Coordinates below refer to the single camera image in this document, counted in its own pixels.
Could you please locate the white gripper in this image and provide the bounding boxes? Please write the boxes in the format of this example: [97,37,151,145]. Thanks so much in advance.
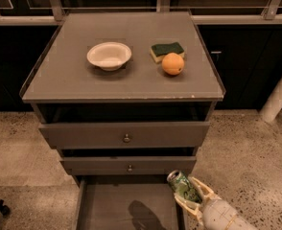
[174,177,238,230]

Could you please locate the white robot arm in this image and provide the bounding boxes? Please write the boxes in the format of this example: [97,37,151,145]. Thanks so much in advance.
[174,177,258,230]

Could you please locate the grey bottom drawer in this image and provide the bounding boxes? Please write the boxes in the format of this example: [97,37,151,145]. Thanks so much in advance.
[72,175,188,230]

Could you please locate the grey drawer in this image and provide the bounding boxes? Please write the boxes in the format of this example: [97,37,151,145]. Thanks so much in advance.
[60,156,196,175]
[72,175,188,230]
[39,122,209,150]

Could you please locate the grey drawer cabinet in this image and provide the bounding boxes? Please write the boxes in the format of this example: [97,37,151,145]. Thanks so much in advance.
[19,11,226,184]

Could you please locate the grey middle drawer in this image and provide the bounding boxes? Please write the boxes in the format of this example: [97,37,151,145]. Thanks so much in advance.
[60,156,196,175]

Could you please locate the grey top drawer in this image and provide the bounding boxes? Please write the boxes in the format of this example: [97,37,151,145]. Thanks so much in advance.
[39,122,209,150]

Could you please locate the orange fruit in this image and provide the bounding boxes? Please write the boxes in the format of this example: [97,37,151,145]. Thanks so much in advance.
[162,53,185,76]

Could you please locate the white pillar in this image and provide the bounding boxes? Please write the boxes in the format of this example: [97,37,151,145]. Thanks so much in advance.
[260,77,282,123]

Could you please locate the green yellow sponge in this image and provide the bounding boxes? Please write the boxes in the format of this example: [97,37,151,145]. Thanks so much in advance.
[150,42,185,63]

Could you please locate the white bowl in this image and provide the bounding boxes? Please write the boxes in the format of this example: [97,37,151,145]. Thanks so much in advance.
[86,42,132,71]

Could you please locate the metal window railing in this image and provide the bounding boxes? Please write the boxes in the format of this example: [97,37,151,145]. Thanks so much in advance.
[0,0,282,25]

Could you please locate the dark cabinet handle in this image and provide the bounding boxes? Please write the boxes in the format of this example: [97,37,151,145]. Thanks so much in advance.
[210,51,222,55]

